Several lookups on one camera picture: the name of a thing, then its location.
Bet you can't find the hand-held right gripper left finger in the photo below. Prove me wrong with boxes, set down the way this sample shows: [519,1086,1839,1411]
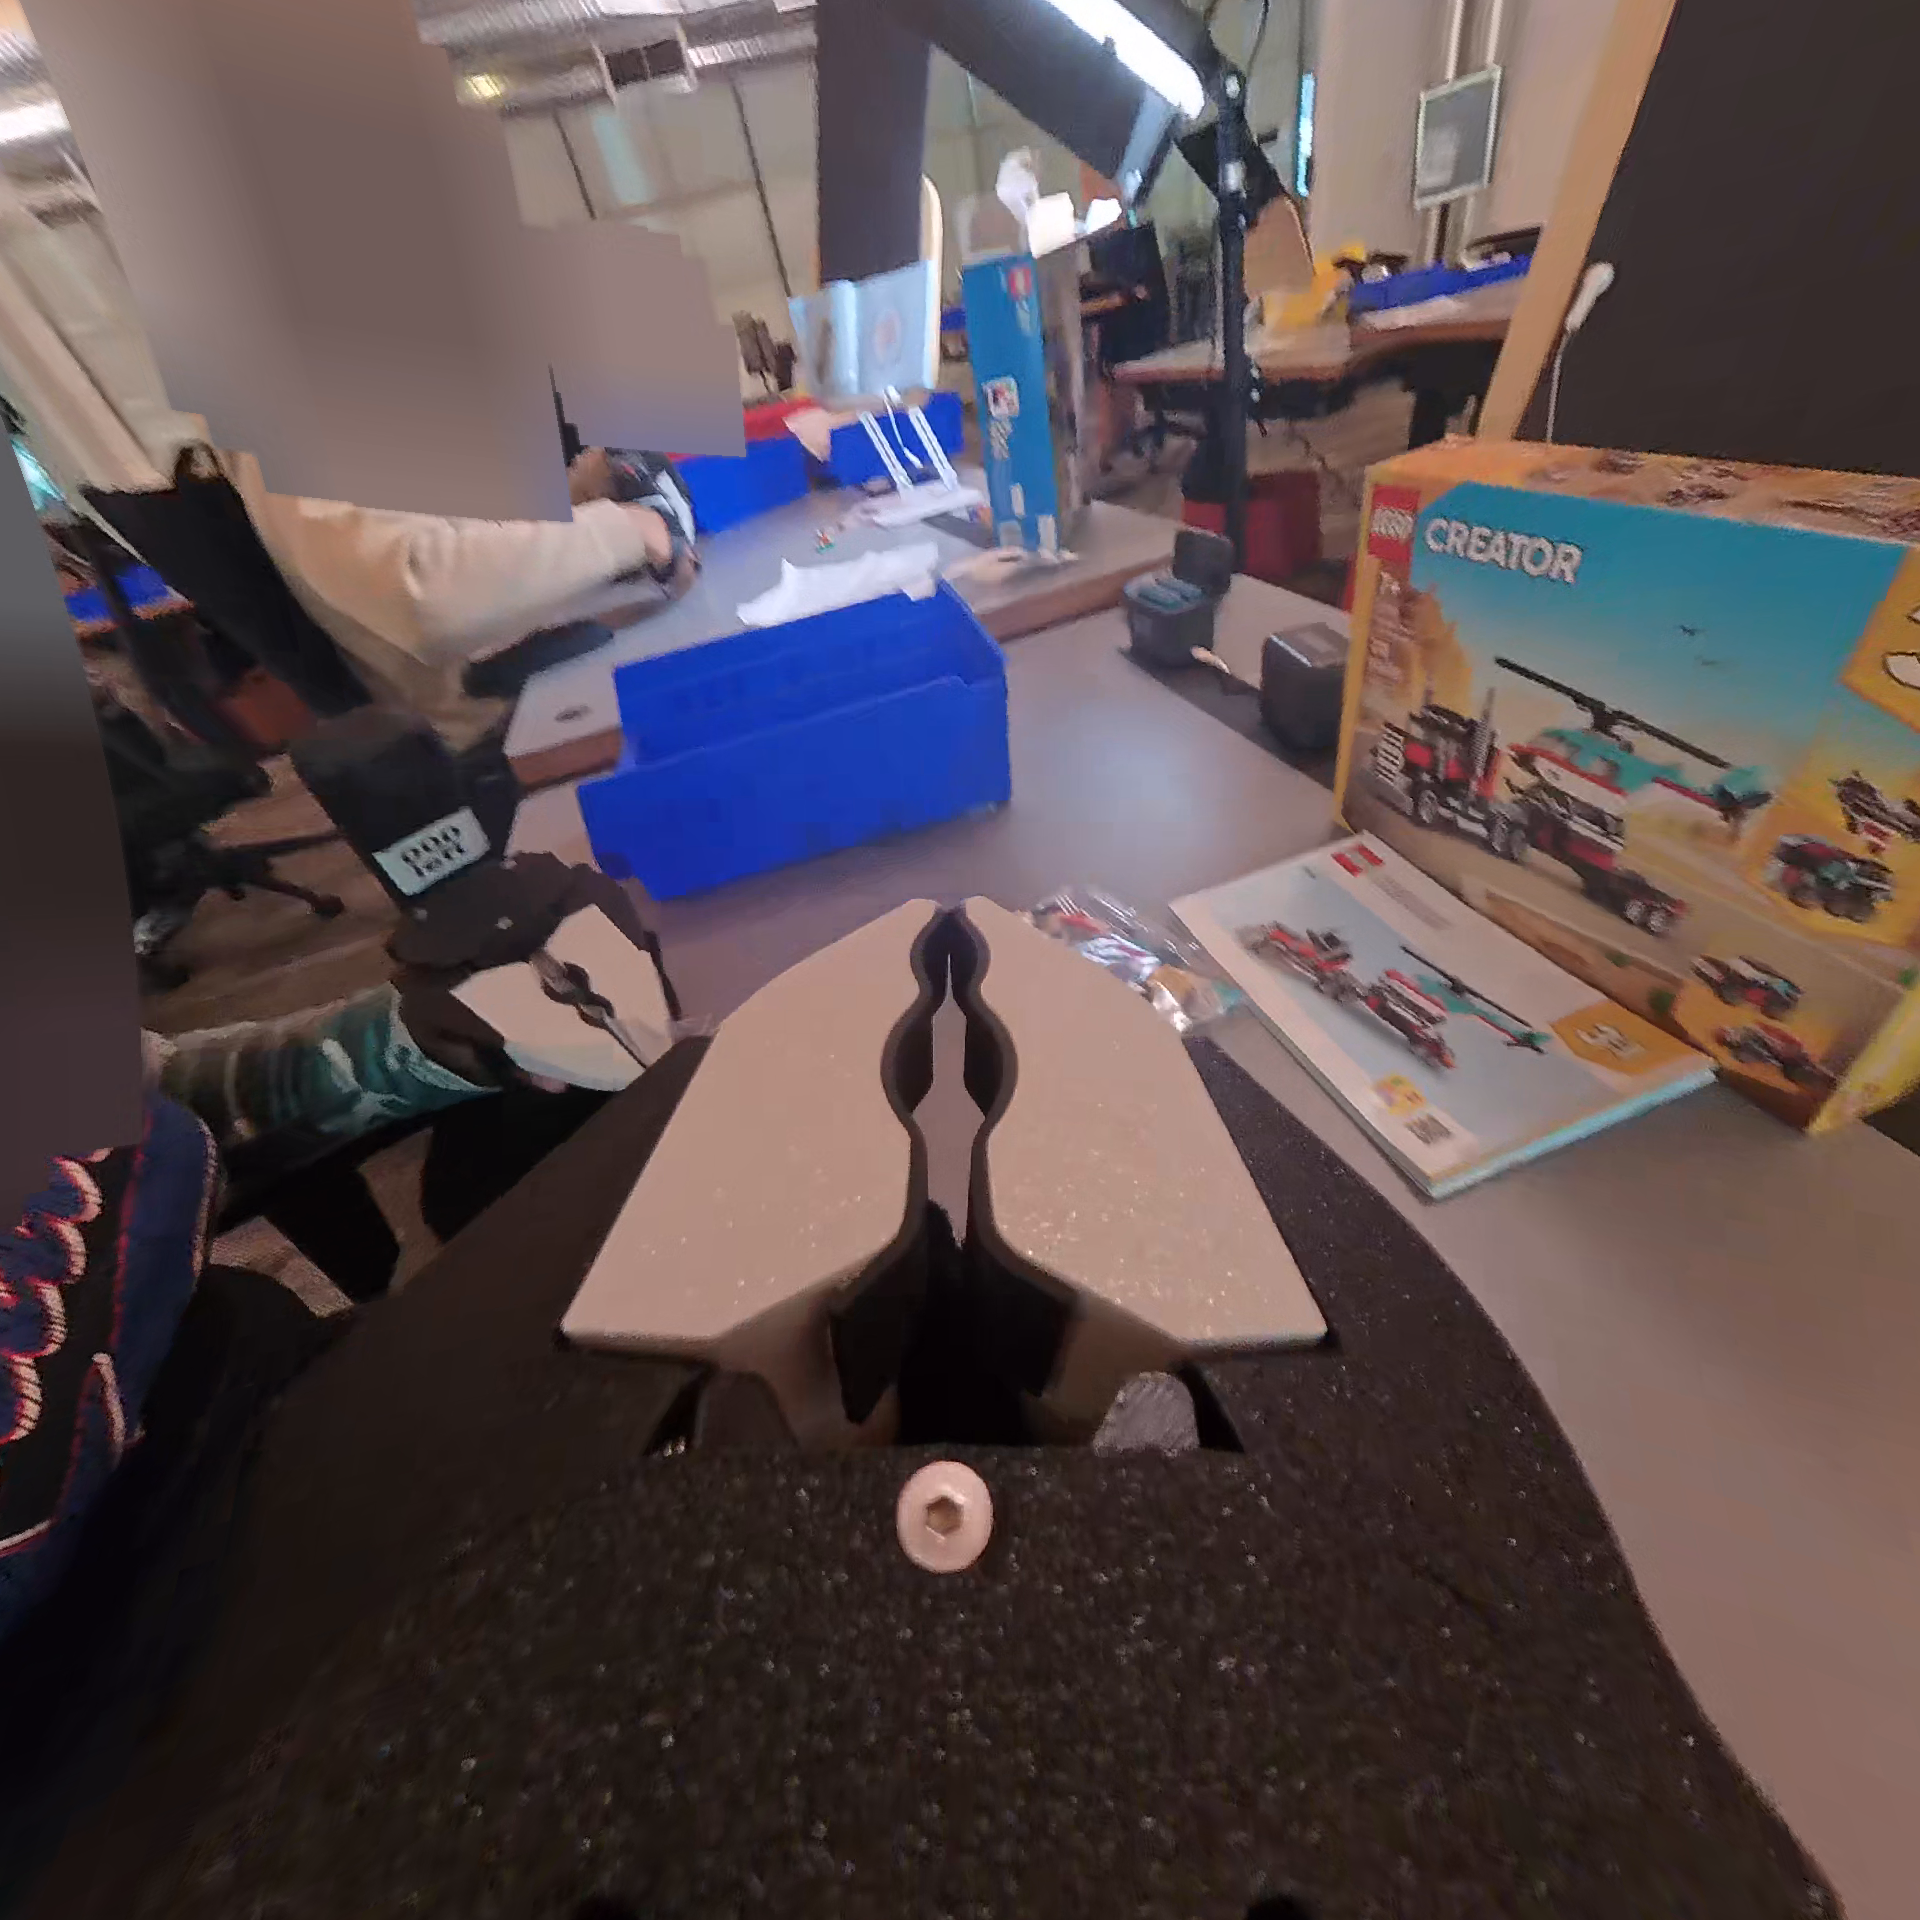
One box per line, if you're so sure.
[560,900,943,1449]

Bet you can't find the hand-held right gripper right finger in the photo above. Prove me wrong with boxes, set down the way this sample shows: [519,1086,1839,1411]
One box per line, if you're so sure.
[953,894,1330,1449]

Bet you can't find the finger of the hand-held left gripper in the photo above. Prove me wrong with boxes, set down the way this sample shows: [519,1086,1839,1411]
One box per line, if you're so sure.
[545,906,674,1057]
[447,957,649,1093]

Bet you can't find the clear bag of lego bricks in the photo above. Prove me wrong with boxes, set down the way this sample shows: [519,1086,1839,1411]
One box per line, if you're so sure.
[1030,885,1249,1040]

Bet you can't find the large blue plastic bin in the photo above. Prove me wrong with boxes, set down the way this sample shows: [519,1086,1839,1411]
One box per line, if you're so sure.
[575,584,1013,906]

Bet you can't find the person's left forearm camouflage sleeve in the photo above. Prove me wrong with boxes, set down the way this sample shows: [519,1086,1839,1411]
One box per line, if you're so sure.
[145,989,504,1162]

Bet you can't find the lego instruction booklet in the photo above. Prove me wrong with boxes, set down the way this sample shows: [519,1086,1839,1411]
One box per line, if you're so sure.
[1167,833,1721,1203]

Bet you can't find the crumpled white plastic bags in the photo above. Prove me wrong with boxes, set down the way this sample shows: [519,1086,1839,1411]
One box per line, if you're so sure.
[735,545,942,630]

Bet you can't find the small blue plastic bin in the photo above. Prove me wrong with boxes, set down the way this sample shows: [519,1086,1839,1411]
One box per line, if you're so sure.
[674,434,813,537]
[816,394,964,491]

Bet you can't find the yellow truck lego box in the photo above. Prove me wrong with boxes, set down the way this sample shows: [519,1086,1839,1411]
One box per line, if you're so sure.
[1330,434,1920,1137]

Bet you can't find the tall blue lego box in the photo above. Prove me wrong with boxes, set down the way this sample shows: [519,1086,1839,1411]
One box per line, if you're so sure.
[958,246,1100,561]

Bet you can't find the person's left hand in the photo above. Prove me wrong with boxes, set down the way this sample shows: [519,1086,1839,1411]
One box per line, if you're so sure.
[393,976,575,1100]

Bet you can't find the black office chair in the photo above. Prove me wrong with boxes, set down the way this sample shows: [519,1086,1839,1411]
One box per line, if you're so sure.
[81,697,350,994]

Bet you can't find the black cube device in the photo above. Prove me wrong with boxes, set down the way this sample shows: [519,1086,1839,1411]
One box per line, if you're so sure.
[1257,622,1354,754]

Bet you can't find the person's black lettered shirt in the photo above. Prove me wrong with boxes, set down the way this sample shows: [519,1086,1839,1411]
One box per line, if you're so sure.
[0,1093,226,1667]

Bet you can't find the black battery charger case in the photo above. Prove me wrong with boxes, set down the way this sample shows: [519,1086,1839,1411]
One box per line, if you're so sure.
[1121,570,1220,672]

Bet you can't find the white book stand with booklet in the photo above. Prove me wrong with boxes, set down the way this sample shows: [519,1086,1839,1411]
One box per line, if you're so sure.
[785,260,980,522]

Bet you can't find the wooden background desk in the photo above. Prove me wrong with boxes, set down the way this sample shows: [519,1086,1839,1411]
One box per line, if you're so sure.
[1110,282,1519,460]

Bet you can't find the black light stand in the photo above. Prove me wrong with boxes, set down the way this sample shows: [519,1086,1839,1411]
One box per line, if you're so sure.
[1197,67,1263,536]

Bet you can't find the black softbox light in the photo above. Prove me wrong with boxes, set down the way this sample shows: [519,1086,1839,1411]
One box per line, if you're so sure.
[930,0,1220,186]

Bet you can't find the black backdrop panel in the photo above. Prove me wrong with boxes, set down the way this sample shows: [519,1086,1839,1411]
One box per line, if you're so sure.
[1514,0,1920,484]

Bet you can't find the white hanging cable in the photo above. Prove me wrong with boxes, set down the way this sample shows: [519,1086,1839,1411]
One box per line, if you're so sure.
[1542,260,1616,445]

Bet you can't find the framed wall board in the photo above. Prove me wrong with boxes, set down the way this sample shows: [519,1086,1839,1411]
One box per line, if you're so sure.
[1410,67,1503,210]

